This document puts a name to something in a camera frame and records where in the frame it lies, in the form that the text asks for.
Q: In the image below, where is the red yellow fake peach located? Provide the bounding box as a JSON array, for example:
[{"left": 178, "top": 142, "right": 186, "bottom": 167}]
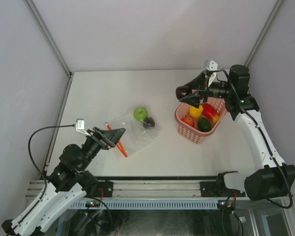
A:
[{"left": 203, "top": 103, "right": 219, "bottom": 123}]

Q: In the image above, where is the black fake fruit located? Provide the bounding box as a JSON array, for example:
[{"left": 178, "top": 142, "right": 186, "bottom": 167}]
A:
[
  {"left": 176, "top": 85, "right": 192, "bottom": 100},
  {"left": 143, "top": 117, "right": 155, "bottom": 130}
]

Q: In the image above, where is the red fake apple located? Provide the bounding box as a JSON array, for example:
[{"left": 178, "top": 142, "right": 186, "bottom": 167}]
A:
[{"left": 181, "top": 116, "right": 195, "bottom": 128}]

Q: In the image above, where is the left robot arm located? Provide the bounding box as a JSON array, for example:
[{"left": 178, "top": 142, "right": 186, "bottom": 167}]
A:
[{"left": 1, "top": 127, "right": 126, "bottom": 236}]

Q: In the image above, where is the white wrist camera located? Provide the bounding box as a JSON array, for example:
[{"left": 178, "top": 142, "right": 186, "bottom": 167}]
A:
[
  {"left": 75, "top": 118, "right": 90, "bottom": 136},
  {"left": 202, "top": 59, "right": 218, "bottom": 87}
]

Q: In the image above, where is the right aluminium frame post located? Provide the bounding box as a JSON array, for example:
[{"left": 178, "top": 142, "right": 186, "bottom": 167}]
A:
[{"left": 244, "top": 0, "right": 286, "bottom": 67}]

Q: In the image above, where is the dark green fake fruit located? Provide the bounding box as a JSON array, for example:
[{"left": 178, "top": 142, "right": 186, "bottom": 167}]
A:
[{"left": 197, "top": 118, "right": 212, "bottom": 132}]

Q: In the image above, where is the yellow fake pear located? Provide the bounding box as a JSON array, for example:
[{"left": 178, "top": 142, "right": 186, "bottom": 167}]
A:
[{"left": 189, "top": 105, "right": 204, "bottom": 118}]

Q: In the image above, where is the light green fake apple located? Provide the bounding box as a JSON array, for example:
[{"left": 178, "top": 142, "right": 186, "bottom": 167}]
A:
[{"left": 133, "top": 107, "right": 148, "bottom": 121}]

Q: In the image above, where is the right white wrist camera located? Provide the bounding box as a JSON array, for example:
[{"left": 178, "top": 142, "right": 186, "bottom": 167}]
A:
[{"left": 202, "top": 59, "right": 218, "bottom": 87}]

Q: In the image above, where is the clear zip top bag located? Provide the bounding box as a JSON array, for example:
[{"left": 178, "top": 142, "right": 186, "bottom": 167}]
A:
[{"left": 108, "top": 113, "right": 159, "bottom": 157}]

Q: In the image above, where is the left black camera cable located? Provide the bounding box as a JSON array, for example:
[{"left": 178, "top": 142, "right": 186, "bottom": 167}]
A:
[{"left": 28, "top": 124, "right": 77, "bottom": 197}]

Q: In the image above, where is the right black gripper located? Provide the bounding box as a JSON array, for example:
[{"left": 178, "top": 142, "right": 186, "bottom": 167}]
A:
[{"left": 180, "top": 71, "right": 233, "bottom": 108}]

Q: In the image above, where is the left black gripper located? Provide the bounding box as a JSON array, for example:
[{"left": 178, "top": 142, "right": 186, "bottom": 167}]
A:
[{"left": 79, "top": 126, "right": 125, "bottom": 171}]

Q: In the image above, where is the pink plastic basket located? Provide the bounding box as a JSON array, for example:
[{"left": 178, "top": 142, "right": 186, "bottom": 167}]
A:
[{"left": 175, "top": 98, "right": 226, "bottom": 144}]

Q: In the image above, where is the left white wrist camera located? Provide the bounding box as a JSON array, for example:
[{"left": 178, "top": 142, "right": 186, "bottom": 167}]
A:
[{"left": 75, "top": 118, "right": 90, "bottom": 136}]

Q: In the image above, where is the grey slotted cable duct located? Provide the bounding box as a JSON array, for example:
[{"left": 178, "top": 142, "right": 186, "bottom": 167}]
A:
[{"left": 69, "top": 199, "right": 219, "bottom": 210}]

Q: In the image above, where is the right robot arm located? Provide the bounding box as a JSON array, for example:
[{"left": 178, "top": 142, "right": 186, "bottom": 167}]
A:
[{"left": 176, "top": 61, "right": 295, "bottom": 203}]

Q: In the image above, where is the aluminium front rail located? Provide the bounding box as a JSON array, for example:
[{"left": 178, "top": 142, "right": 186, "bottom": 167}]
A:
[{"left": 26, "top": 178, "right": 295, "bottom": 200}]

